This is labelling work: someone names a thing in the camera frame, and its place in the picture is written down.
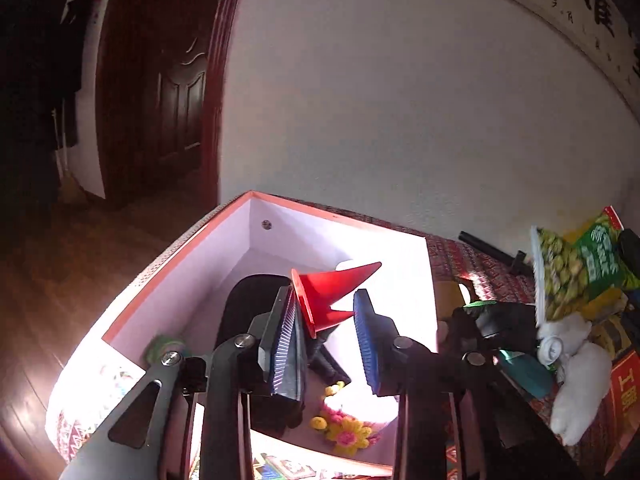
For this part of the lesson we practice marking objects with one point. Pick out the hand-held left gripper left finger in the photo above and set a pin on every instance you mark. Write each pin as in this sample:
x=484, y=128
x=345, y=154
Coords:
x=282, y=340

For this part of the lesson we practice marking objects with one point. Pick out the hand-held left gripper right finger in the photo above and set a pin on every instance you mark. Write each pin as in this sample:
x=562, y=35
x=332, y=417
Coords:
x=367, y=345

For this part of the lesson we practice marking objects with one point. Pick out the teal plastic case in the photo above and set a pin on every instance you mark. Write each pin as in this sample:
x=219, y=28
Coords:
x=525, y=375

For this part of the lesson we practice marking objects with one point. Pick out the red plastic cone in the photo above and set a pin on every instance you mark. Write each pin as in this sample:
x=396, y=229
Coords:
x=325, y=290

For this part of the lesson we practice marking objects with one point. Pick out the white cardboard box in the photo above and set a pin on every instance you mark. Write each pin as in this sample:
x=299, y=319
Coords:
x=310, y=230

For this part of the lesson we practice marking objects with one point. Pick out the small white cup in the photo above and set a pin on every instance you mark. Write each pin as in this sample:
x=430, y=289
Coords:
x=550, y=347

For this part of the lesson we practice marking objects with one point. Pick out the black pouch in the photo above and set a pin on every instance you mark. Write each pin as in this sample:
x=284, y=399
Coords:
x=245, y=300

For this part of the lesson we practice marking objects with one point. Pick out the black rod tool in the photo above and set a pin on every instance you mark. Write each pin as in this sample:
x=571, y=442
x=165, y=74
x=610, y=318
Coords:
x=492, y=250

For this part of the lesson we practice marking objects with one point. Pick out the patterned red blanket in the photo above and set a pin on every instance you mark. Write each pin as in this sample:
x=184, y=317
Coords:
x=450, y=260

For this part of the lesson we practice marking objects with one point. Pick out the pink yellow crochet basket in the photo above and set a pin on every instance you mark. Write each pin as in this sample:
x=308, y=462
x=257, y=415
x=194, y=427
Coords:
x=345, y=430

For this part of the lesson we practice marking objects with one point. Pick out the white plush toy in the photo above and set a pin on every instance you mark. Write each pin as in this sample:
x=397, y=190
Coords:
x=580, y=375

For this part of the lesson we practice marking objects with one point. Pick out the green snack packet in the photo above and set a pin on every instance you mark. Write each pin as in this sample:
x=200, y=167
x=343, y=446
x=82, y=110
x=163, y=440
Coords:
x=575, y=265

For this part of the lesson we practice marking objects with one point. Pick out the green tape roll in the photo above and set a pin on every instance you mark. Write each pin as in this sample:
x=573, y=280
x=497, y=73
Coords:
x=162, y=347

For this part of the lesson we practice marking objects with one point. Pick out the red sign board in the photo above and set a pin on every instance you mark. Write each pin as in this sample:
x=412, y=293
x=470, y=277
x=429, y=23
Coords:
x=625, y=390

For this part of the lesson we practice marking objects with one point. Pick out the dark wooden door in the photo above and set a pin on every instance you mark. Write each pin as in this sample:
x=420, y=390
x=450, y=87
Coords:
x=175, y=90

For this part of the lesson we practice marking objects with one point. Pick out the calligraphy wall scroll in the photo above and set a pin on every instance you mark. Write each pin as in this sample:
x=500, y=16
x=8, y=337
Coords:
x=575, y=0

